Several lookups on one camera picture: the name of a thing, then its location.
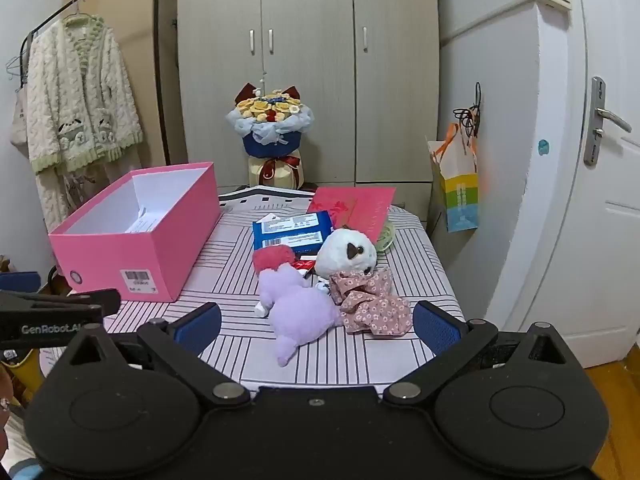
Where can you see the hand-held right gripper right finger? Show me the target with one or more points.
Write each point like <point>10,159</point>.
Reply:
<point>435,330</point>

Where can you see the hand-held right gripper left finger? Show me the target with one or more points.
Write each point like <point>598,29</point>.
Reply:
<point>200,325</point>

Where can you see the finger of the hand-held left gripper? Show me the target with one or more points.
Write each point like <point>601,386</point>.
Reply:
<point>60,300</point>

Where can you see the pink cardboard box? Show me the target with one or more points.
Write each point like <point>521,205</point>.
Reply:
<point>100,260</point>

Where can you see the purple plush toy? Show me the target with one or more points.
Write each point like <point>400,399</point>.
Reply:
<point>300,310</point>

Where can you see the green yarn ball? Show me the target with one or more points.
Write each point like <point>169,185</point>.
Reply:
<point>386,240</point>

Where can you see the blue packet with white label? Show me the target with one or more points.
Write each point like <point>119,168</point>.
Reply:
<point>290,240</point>

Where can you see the red envelope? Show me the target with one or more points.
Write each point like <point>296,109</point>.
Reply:
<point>360,210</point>

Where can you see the person's left hand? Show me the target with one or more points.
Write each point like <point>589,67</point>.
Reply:
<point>3,402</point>

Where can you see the yellow object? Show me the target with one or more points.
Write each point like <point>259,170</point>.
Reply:
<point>22,367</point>

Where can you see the blue object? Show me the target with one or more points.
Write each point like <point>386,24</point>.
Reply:
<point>20,281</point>

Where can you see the striped table cloth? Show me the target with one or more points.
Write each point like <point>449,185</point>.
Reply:
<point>240,280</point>

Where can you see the pink floral cloth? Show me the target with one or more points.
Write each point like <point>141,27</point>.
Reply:
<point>370,305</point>

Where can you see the small red wrapper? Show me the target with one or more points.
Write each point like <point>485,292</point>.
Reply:
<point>301,264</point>

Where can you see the colourful paper gift bag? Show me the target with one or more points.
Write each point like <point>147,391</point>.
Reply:
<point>460,195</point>

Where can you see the white door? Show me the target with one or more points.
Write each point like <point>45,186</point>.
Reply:
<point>550,210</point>

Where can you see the beige cloth bag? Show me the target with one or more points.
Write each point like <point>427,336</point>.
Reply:
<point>19,120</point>

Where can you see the cream knitted cardigan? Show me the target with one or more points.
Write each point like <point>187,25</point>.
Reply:
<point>75,90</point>

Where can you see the round blue sticker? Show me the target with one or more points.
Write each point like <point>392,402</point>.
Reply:
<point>543,147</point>

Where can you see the crochet flower bouquet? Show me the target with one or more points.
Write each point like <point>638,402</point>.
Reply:
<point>270,110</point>

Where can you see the black clothes rack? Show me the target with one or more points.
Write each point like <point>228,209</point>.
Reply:
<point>161,60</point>

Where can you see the beige wooden board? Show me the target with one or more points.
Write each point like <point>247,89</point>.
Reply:
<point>140,10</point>

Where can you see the beige wardrobe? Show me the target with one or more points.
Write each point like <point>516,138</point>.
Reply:
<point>310,35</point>

